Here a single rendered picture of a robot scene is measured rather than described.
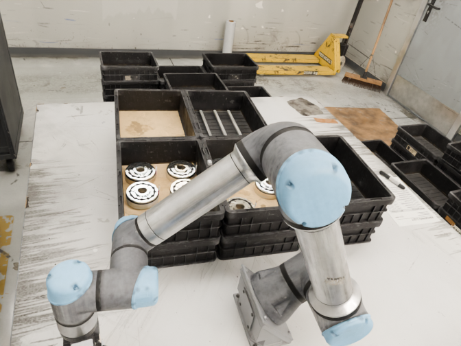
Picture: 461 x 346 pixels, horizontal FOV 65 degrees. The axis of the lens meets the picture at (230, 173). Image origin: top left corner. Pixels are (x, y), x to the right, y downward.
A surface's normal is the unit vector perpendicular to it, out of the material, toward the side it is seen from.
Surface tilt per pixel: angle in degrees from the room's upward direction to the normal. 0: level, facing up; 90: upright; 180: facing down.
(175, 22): 90
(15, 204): 0
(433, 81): 90
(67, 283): 1
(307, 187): 77
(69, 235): 0
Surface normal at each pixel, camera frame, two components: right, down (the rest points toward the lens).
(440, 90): -0.94, 0.10
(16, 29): 0.33, 0.61
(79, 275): 0.13, -0.79
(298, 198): 0.17, 0.42
